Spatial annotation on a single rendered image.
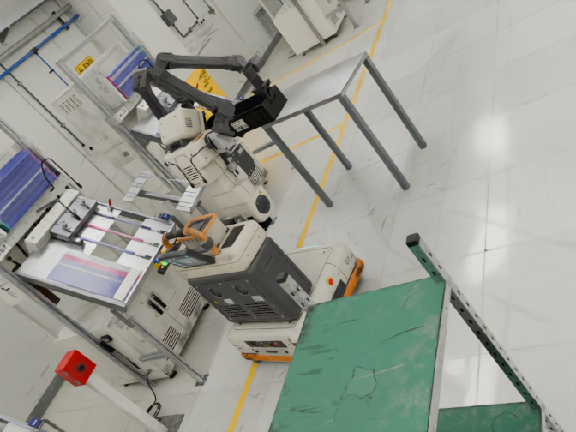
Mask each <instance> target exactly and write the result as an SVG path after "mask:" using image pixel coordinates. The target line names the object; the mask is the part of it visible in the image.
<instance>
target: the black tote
mask: <svg viewBox="0 0 576 432"><path fill-rule="evenodd" d="M270 89H271V94H272V96H273V100H270V99H269V98H268V97H266V98H263V97H261V96H258V95H257V94H256V95H252V96H250V97H248V98H246V99H244V100H242V101H240V102H238V103H236V104H234V106H235V111H234V114H235V116H233V119H232V120H229V121H228V126H229V127H230V131H233V132H235V135H234V136H232V137H233V138H235V137H237V136H240V135H242V134H245V133H247V132H250V131H251V130H253V129H257V128H259V127H261V126H263V125H266V124H268V123H271V122H273V121H275V120H276V118H277V117H278V115H279V114H280V112H281V111H282V109H283V108H284V106H285V104H286V102H287V101H288V99H287V98H286V97H285V96H284V94H282V92H281V91H280V90H279V89H278V87H277V86H276V85H273V86H271V87H270ZM214 117H215V115H212V116H210V118H208V120H207V126H208V129H205V131H206V130H209V129H210V130H212V126H213V121H214Z"/></svg>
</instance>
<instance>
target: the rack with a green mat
mask: <svg viewBox="0 0 576 432"><path fill-rule="evenodd" d="M405 244H406V245H407V247H408V248H409V249H410V251H411V252H412V254H414V256H416V258H417V259H418V261H419V262H420V263H421V265H422V266H423V268H424V269H425V270H426V271H427V273H428V274H429V276H430V277H428V278H424V279H417V280H413V281H410V282H406V283H403V284H398V285H392V286H388V287H384V288H380V289H377V290H373V291H366V292H363V293H359V294H356V295H352V296H348V297H342V298H338V299H334V300H330V301H326V302H323V303H315V302H314V301H313V300H312V299H311V297H310V296H309V295H308V294H307V293H306V292H305V291H304V290H303V289H302V288H301V287H300V286H299V285H298V283H297V282H296V281H295V280H294V279H293V278H292V277H291V276H290V275H289V274H288V273H287V272H282V273H278V276H277V278H276V282H277V283H278V284H279V285H280V286H281V287H282V288H283V289H284V290H285V291H286V292H287V293H288V294H289V295H290V296H291V298H292V299H293V300H294V301H295V302H296V303H297V304H298V305H299V306H300V307H301V308H302V309H303V310H304V311H305V312H306V316H305V318H304V321H303V326H302V329H301V332H300V334H299V337H298V340H297V344H296V347H295V350H294V353H293V356H292V359H291V363H290V366H289V368H288V371H287V374H286V377H285V382H284V385H283V387H282V390H281V393H280V396H279V400H278V403H277V405H276V408H275V412H274V414H273V419H272V422H271V424H270V427H269V430H268V432H546V429H547V430H548V431H549V432H565V431H564V430H563V428H562V427H561V426H560V424H558V422H557V421H556V420H555V418H554V416H553V415H552V414H551V412H550V411H549V409H548V408H547V407H546V405H545V404H544V402H542V400H541V399H540V398H539V396H538V395H537V393H536V392H535V391H534V389H533V388H532V387H531V385H530V384H529V382H528V381H527V380H526V378H525V377H524V376H523V375H522V373H521V372H520V371H519V369H518V368H517V366H516V365H515V364H514V362H513V361H512V359H511V358H510V356H508V354H507V353H506V352H505V350H504V349H503V348H502V346H501V345H500V343H499V342H498V341H497V339H496V338H495V336H494V335H493V334H492V332H490V330H489V329H488V327H487V326H486V325H485V323H484V322H483V320H482V319H481V318H480V316H479V315H478V313H477V312H476V310H474V308H473V307H472V306H471V304H470V303H469V302H468V300H467V299H466V298H465V296H464V294H463V293H462V292H461V290H460V289H459V288H458V286H456V284H455V283H454V282H453V280H452V278H451V277H450V276H449V274H448V273H447V271H446V270H445V269H444V267H443V266H442V265H441V264H440V262H439V261H438V260H437V259H436V257H435V256H434V254H433V253H432V251H431V250H430V249H429V247H428V246H427V244H426V243H425V242H424V240H422V238H421V237H420V236H419V234H418V233H413V234H410V235H408V236H407V237H406V242H405ZM450 303H451V304H452V306H454V308H455V309H456V310H457V312H458V313H459V315H460V316H461V317H462V318H463V320H464V321H465V323H466V324H467V325H468V327H469V328H470V329H471V330H472V332H474V334H475V335H476V336H477V338H478V339H479V341H480V342H481V343H482V345H483V346H484V347H485V349H486V350H487V351H488V353H489V354H490V356H492V358H493V359H494V360H495V361H496V363H497V364H498V365H499V367H500V368H501V370H502V371H503V372H504V374H505V375H506V376H507V378H508V379H509V380H510V382H512V384H513V385H514V386H515V388H516V389H517V390H518V392H519V393H520V394H521V396H522V397H523V398H524V400H525V401H520V402H510V403H499V404H488V405H468V406H456V407H446V408H439V402H440V393H441V378H442V370H443V361H444V352H445V344H446V336H447V320H448V312H449V304H450Z"/></svg>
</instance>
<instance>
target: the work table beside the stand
mask: <svg viewBox="0 0 576 432"><path fill-rule="evenodd" d="M362 64H364V66H365V67H366V69H367V70H368V72H369V73H370V74H371V76H372V77H373V79H374V80H375V82H376V84H377V85H378V87H379V88H380V90H381V91H382V92H383V94H384V95H385V97H386V98H387V100H388V102H389V103H390V105H391V106H392V108H393V109H394V110H395V112H396V113H397V115H398V116H399V118H400V120H401V121H402V123H403V124H404V126H405V127H406V128H407V130H408V131H409V133H410V134H411V136H412V137H413V139H414V140H415V142H416V143H417V144H418V146H419V147H420V149H424V148H426V146H427V143H426V142H425V140H424V139H423V138H422V136H421V135H420V133H419V132H418V130H417V128H416V127H415V125H414V124H413V122H412V121H411V120H410V118H409V117H408V115H407V113H406V112H405V110H404V108H403V107H402V105H401V104H400V102H399V101H398V100H397V98H396V97H395V95H394V94H393V92H392V90H391V89H390V87H389V86H388V84H387V83H386V82H385V80H384V79H383V77H382V76H381V73H380V72H379V70H378V69H377V68H376V66H375V65H374V63H373V62H372V60H371V59H370V57H369V55H368V54H367V52H366V51H364V52H362V53H360V54H358V55H356V56H354V57H351V58H349V59H347V60H345V61H343V62H341V63H338V64H336V65H334V66H332V67H330V68H328V69H325V70H323V71H322V72H319V73H317V74H315V75H312V76H310V77H309V78H306V79H304V80H302V81H300V82H298V83H296V84H293V85H291V86H289V87H288V88H287V89H286V90H285V92H284V93H283V94H284V96H285V97H286V98H287V99H288V101H287V102H286V104H285V106H284V108H283V109H282V111H281V112H280V114H279V115H278V117H277V118H276V120H275V121H273V122H271V123H268V124H266V125H263V126H261V127H262V128H263V129H264V131H265V132H266V133H267V134H268V136H269V137H270V138H271V139H272V141H273V142H274V143H275V144H276V146H277V147H278V148H279V150H280V151H281V152H282V153H283V154H284V156H286V158H288V160H289V161H290V162H291V164H292V165H293V166H294V167H295V168H296V170H297V171H298V172H299V174H300V175H301V176H302V177H303V179H304V180H305V181H306V182H307V183H308V185H309V186H310V187H311V188H312V190H314V192H315V193H316V194H317V195H318V196H319V198H320V199H321V200H322V201H323V203H324V204H325V205H326V206H327V208H329V207H332V206H333V202H332V201H331V199H330V198H329V197H328V196H327V194H326V193H325V192H324V191H323V189H322V188H321V187H320V185H319V184H318V183H317V182H316V180H314V178H312V176H311V175H310V174H309V172H308V171H307V170H306V169H305V167H304V166H303V165H302V163H301V162H300V161H299V160H298V159H297V157H296V156H295V155H294V153H293V152H292V151H291V150H290V148H288V146H286V144H285V143H284V142H283V140H282V139H281V138H280V137H279V135H278V134H277V133H276V131H275V130H274V129H273V128H272V126H273V125H275V124H277V123H281V122H284V121H285V120H288V119H290V118H293V117H295V116H298V115H300V114H304V115H305V116H306V118H308V120H309V121H310V122H311V124H312V125H313V126H314V128H315V129H316V130H317V132H318V133H319V134H320V136H321V137H322V139H323V140H324V141H325V142H326V144H328V146H329V147H330V148H331V150H332V151H333V153H334V154H335V155H336V156H337V158H338V159H339V161H340V162H341V163H342V165H343V166H344V167H345V168H346V170H350V169H351V168H352V164H351V163H350V161H349V160H348V159H347V158H346V156H345V155H344V154H343V153H342V151H341V150H340V149H339V147H338V146H337V144H336V143H335V142H334V140H333V139H332V137H331V136H330V135H329V134H328V132H326V130H325V129H324V128H323V126H322V125H321V123H320V122H319V121H318V119H317V118H316V117H315V115H314V114H313V112H312V111H311V110H313V109H315V108H317V107H319V106H322V105H325V104H327V103H330V102H332V101H334V100H336V99H338V100H339V102H340V103H341V104H342V106H343V107H344V108H345V110H346V111H347V113H348V114H349V115H350V117H351V119H352V120H353V121H354V123H355V124H356V125H357V126H358V128H359V129H360V130H361V132H362V133H363V135H364V136H365V138H366V139H367V141H368V142H369V144H370V145H371V146H372V148H374V150H375V151H376V153H377V154H378V156H379V157H380V158H381V160H382V161H383V163H384V164H385V166H386V167H387V168H388V170H389V171H390V172H391V173H392V175H393V177H394V178H395V179H396V181H397V182H398V183H399V185H400V187H401V188H402V189H403V190H408V189H409V188H410V184H409V183H408V182H407V180H406V179H405V177H404V175H403V174H402V173H401V171H400V170H399V168H398V167H397V166H396V164H395V163H394V162H393V160H392V159H391V157H390V156H389V154H388V153H387V151H386V150H385V148H384V147H383V146H382V144H381V143H380V142H379V141H378V139H377V138H376V136H375V134H374V133H373V132H372V130H371V129H370V127H369V126H368V124H366V122H365V121H364V120H363V118H362V116H361V115H360V113H359V112H358V111H357V109H356V107H355V106H354V105H353V104H352V102H351V101H350V100H349V98H348V97H347V95H346V94H345V92H346V91H347V89H348V87H349V86H350V84H351V82H352V81H353V79H354V77H355V76H356V74H357V72H358V70H359V69H360V67H361V66H362Z"/></svg>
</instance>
